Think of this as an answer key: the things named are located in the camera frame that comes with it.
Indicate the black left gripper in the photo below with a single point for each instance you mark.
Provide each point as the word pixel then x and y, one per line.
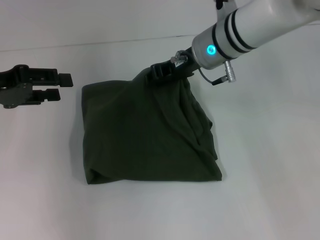
pixel 15 87

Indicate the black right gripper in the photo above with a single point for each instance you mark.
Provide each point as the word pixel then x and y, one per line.
pixel 187 66

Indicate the dark green FREE t-shirt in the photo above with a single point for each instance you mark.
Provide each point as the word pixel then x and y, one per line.
pixel 150 130

